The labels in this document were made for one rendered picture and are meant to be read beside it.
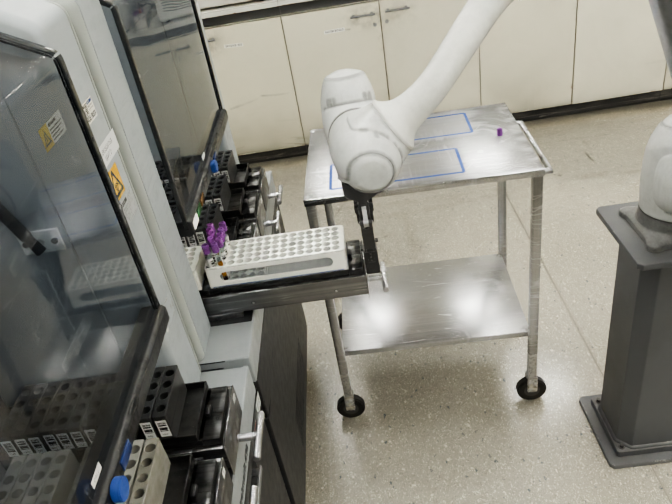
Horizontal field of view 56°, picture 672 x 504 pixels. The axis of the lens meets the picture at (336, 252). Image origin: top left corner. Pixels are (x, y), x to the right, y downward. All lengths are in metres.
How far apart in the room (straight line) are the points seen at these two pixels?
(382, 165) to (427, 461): 1.18
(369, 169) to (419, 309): 1.09
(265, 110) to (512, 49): 1.39
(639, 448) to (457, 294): 0.67
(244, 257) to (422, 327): 0.79
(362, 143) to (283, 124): 2.71
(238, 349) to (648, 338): 0.99
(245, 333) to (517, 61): 2.72
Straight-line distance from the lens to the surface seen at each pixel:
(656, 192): 1.53
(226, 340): 1.35
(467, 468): 1.97
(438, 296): 2.08
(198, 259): 1.38
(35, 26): 0.90
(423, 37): 3.59
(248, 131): 3.73
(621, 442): 2.02
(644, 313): 1.69
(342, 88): 1.15
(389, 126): 1.03
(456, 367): 2.24
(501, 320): 1.99
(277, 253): 1.33
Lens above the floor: 1.58
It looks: 33 degrees down
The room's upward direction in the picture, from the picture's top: 10 degrees counter-clockwise
